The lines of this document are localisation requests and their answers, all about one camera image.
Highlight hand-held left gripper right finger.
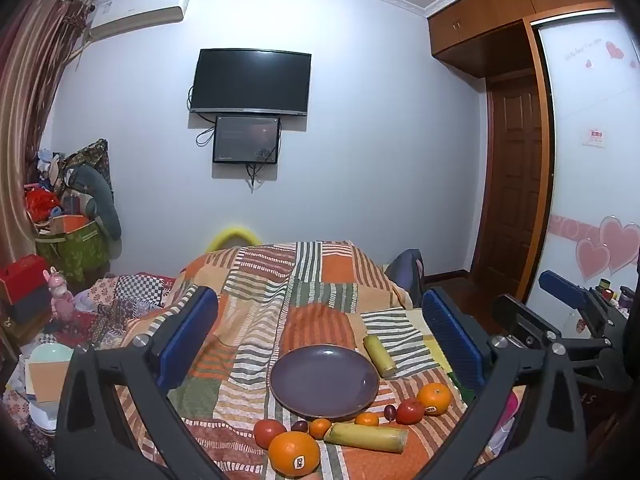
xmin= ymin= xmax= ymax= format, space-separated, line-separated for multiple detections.
xmin=421 ymin=286 xmax=591 ymax=480

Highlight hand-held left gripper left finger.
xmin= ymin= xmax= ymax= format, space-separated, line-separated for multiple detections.
xmin=55 ymin=285 xmax=226 ymax=480

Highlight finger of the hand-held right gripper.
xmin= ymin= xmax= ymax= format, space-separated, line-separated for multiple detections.
xmin=539 ymin=270 xmax=618 ymax=331
xmin=491 ymin=294 xmax=613 ymax=358

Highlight orange with sticker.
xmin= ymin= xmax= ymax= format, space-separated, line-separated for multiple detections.
xmin=416 ymin=382 xmax=453 ymax=417
xmin=268 ymin=431 xmax=321 ymax=478

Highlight short sugarcane piece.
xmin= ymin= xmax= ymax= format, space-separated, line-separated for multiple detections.
xmin=363 ymin=335 xmax=398 ymax=378

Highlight red tomato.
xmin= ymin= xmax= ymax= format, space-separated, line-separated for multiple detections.
xmin=396 ymin=398 xmax=426 ymax=426
xmin=253 ymin=419 xmax=288 ymax=450

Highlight long sugarcane piece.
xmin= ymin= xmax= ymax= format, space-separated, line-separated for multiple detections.
xmin=324 ymin=422 xmax=408 ymax=454

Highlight dark purple plate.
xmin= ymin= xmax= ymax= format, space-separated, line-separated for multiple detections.
xmin=270 ymin=344 xmax=381 ymax=421

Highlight small bottles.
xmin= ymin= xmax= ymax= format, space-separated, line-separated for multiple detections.
xmin=597 ymin=277 xmax=635 ymax=307

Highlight checkered quilt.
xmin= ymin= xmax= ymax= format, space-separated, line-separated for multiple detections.
xmin=75 ymin=272 xmax=177 ymax=352

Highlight dark blue cushion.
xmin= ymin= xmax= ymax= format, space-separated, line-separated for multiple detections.
xmin=384 ymin=249 xmax=427 ymax=307

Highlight white heart-print wardrobe door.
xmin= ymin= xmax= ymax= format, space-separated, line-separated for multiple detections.
xmin=530 ymin=9 xmax=640 ymax=321

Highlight brown wooden door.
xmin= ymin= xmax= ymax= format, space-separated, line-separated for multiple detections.
xmin=486 ymin=77 xmax=547 ymax=302

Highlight striped patchwork blanket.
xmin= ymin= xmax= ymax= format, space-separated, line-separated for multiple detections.
xmin=115 ymin=241 xmax=501 ymax=480

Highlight pink plush toy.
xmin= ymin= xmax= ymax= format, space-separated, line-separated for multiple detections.
xmin=44 ymin=267 xmax=77 ymax=322

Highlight pale green bowl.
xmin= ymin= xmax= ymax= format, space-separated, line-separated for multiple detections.
xmin=27 ymin=343 xmax=76 ymax=367

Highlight green storage box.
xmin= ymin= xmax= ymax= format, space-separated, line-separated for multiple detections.
xmin=35 ymin=217 xmax=112 ymax=282

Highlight tan cardboard sheet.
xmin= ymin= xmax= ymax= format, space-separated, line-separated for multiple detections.
xmin=25 ymin=360 xmax=69 ymax=404

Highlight orange flat box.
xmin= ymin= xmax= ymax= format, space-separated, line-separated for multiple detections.
xmin=49 ymin=215 xmax=92 ymax=234

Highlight red box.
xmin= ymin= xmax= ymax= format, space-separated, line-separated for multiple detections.
xmin=0 ymin=255 xmax=52 ymax=307

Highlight red plastic bag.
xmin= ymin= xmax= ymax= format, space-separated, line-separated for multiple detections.
xmin=25 ymin=186 xmax=62 ymax=222

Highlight small black monitor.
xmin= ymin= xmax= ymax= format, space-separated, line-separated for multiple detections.
xmin=212 ymin=115 xmax=281 ymax=165

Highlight dark floral cushion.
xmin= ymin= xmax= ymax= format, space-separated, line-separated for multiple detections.
xmin=60 ymin=139 xmax=113 ymax=196

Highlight striped brown curtain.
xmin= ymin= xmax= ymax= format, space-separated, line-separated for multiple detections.
xmin=0 ymin=0 xmax=93 ymax=281

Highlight wooden overhead cabinet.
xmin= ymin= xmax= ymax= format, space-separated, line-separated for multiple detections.
xmin=427 ymin=0 xmax=621 ymax=79

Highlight white air conditioner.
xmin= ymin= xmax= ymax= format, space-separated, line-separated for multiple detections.
xmin=87 ymin=0 xmax=193 ymax=41

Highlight yellow ring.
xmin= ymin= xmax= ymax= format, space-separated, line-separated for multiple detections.
xmin=207 ymin=227 xmax=261 ymax=253

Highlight black monitor cable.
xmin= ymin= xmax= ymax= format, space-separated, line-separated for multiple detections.
xmin=246 ymin=162 xmax=267 ymax=194

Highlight black wall television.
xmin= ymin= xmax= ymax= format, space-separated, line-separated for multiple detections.
xmin=190 ymin=48 xmax=312 ymax=117

